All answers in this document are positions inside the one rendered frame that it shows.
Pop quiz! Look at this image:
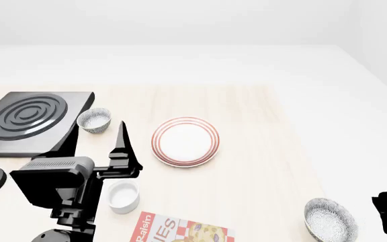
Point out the white plate with red rings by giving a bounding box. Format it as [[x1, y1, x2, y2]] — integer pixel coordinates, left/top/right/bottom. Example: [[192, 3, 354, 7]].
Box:
[[150, 116, 220, 168]]

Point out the white ramekin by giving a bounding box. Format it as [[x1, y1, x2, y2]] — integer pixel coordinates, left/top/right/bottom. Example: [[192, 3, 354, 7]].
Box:
[[107, 179, 141, 215]]

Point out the black flat stove burner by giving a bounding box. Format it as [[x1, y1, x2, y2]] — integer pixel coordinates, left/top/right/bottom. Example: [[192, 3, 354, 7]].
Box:
[[0, 91, 96, 158]]

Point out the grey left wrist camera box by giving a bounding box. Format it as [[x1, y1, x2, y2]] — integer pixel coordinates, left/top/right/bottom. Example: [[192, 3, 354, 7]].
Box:
[[9, 155, 96, 208]]

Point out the small patterned bowl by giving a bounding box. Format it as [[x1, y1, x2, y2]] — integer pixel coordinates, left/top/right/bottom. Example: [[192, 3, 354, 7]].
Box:
[[76, 107, 112, 135]]

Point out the red raisin cookies box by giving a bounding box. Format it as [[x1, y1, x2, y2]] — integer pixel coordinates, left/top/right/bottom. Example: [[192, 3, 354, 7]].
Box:
[[128, 210, 237, 242]]

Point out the large patterned bowl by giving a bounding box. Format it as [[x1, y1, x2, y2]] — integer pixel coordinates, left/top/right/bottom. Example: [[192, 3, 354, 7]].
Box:
[[303, 198, 359, 242]]

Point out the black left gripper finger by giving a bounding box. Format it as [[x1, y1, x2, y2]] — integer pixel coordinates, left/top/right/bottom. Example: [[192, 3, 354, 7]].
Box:
[[95, 120, 144, 181], [31, 122, 81, 159]]

